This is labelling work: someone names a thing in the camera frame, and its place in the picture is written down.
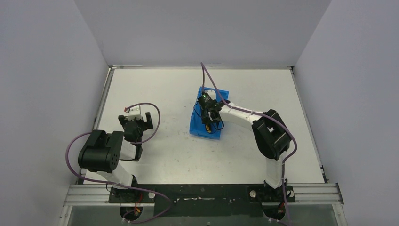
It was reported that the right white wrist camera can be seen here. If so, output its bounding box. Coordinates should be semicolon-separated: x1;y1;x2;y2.
205;89;216;99

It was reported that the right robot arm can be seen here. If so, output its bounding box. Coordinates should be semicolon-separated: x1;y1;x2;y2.
197;90;292;202

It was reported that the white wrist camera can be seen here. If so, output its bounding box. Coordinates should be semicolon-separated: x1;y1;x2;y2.
125;105;143;121
205;89;216;99

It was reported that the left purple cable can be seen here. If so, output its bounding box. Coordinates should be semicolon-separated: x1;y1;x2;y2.
64;102;173;225

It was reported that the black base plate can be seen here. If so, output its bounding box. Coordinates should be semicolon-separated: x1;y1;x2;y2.
108;184;295;220

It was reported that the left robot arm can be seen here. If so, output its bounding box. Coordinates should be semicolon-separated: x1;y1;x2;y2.
78;112;153;203

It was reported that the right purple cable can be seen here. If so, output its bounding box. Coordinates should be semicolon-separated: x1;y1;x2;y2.
200;62;298;226

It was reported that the blue plastic bin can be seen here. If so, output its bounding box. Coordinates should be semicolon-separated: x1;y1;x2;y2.
189;87;229;140

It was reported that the purple cable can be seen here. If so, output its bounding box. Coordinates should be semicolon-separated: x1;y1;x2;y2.
64;102;173;225
200;62;298;226

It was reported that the aluminium front rail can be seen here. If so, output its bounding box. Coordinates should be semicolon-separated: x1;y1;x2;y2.
64;184;344;206

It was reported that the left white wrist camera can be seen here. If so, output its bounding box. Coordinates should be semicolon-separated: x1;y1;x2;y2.
125;105;143;121

